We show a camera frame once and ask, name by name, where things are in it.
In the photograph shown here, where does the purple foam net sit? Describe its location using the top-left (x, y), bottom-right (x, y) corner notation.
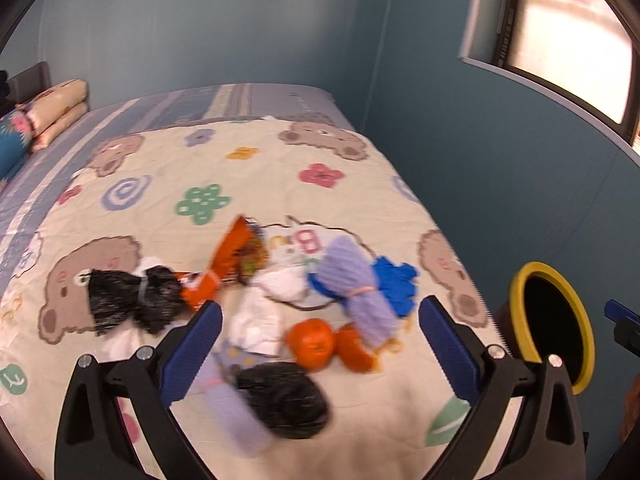
top-left (307, 236), bottom-right (399, 350)
top-left (194, 352), bottom-right (274, 457)

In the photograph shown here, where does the peach folded quilt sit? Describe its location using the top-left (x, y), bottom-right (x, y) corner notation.
top-left (18, 79), bottom-right (89, 153)

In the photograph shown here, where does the small black plastic bag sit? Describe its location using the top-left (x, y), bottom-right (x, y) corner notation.
top-left (235, 362), bottom-right (331, 440)

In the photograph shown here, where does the person's right hand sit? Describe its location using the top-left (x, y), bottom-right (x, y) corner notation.
top-left (620, 376), bottom-right (640, 443)

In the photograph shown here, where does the orange snack wrapper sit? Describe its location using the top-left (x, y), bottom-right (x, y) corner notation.
top-left (175, 216), bottom-right (269, 311)

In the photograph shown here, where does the grey bed headboard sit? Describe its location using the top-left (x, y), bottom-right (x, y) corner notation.
top-left (1, 62), bottom-right (51, 103)

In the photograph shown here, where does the blue rubber glove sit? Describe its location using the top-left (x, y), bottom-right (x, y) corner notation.
top-left (307, 256), bottom-right (420, 318)

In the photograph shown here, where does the black plastic bag bundle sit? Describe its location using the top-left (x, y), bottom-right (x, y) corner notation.
top-left (87, 266), bottom-right (189, 336)

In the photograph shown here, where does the whole orange tangerine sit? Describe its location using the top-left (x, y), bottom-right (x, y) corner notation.
top-left (285, 318), bottom-right (335, 372)

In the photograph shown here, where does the blue floral folded quilt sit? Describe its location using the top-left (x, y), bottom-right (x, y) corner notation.
top-left (0, 110), bottom-right (34, 188)

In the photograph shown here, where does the yellow rimmed black trash bin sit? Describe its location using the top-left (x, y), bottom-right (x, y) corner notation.
top-left (495, 261), bottom-right (596, 396)

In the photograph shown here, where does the cream bear print quilt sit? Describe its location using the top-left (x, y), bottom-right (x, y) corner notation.
top-left (1, 112), bottom-right (500, 479)

